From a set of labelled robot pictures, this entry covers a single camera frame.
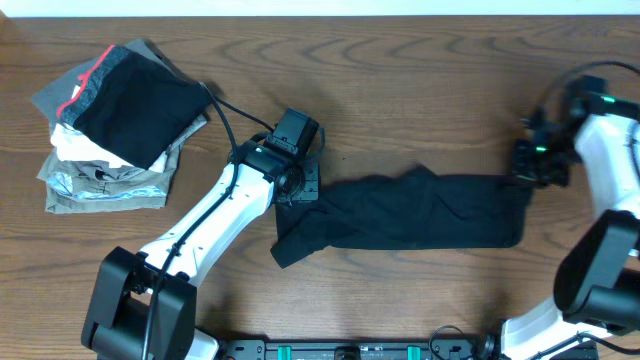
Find black shorts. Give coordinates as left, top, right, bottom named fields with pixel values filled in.
left=270, top=166, right=533, bottom=268

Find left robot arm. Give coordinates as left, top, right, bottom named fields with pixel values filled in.
left=81, top=109, right=324, bottom=359

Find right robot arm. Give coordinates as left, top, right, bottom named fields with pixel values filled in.
left=485, top=75, right=639, bottom=359

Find folded black garment red trim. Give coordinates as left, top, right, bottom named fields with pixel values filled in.
left=56, top=45, right=212, bottom=169

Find folded khaki patterned garment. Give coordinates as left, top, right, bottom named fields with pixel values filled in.
left=37, top=116, right=206, bottom=214

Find folded white garment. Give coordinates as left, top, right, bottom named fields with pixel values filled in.
left=49, top=84, right=169, bottom=175

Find folded grey garment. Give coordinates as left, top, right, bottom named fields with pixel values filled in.
left=31, top=39, right=177, bottom=133

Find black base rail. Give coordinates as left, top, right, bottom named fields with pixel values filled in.
left=214, top=324, right=599, bottom=360

